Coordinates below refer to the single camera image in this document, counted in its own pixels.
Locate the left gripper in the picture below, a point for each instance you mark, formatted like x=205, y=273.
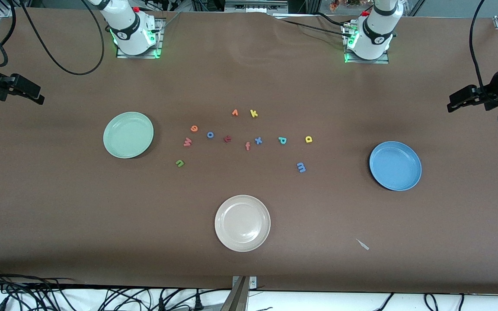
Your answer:
x=494, y=88

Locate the salmon red letter w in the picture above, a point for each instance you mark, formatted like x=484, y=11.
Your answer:
x=187, y=142

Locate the blue letter m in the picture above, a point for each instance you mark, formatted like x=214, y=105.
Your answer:
x=301, y=167

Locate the teal letter p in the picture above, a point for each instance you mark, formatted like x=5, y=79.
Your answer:
x=282, y=140

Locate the blue plate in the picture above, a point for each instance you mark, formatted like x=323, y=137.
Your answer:
x=395, y=166

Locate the green plate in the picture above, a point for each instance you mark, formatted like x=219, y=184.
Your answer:
x=128, y=135

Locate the orange brown background object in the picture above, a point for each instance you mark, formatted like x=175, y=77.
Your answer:
x=334, y=5

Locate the white tape scrap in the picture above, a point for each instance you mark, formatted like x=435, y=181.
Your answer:
x=363, y=245

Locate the brown table cover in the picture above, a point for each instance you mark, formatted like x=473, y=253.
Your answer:
x=275, y=77

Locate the yellow letter k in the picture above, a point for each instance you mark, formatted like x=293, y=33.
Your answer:
x=253, y=113

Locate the silver metal profile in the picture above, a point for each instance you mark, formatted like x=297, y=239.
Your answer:
x=255, y=6

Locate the beige plate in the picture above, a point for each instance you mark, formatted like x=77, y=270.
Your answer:
x=242, y=223

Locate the black power plug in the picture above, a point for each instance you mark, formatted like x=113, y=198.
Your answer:
x=161, y=304
x=197, y=302

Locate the grey metal beam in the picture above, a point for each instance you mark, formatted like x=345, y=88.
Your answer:
x=237, y=298

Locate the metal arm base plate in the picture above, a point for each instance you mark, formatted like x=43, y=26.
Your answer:
x=368, y=61
x=141, y=56

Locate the small metal bracket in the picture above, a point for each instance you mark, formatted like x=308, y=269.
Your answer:
x=253, y=283

